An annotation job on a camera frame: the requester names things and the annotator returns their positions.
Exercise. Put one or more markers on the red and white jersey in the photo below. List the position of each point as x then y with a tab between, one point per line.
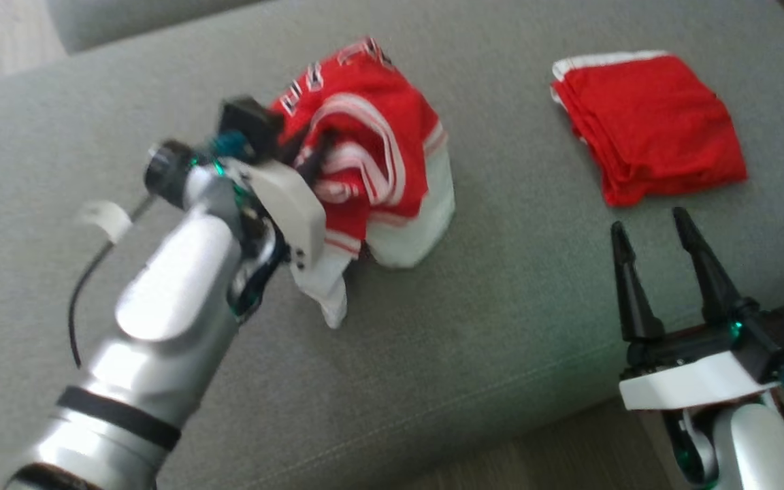
392	136

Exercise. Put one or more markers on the grey sofa back cushion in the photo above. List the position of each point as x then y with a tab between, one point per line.
133	20

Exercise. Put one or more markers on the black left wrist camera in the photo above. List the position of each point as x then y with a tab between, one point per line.
249	126

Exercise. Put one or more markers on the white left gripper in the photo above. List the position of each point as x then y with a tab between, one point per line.
293	214

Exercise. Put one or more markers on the grey sofa seat cushion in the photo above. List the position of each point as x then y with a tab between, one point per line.
467	327

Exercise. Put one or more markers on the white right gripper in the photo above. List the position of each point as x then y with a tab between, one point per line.
691	378

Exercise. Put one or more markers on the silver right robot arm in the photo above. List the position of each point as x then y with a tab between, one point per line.
753	449

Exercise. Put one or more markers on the red shorts with white trim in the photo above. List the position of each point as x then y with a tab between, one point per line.
657	129

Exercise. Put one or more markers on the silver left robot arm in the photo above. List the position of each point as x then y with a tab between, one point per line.
160	320

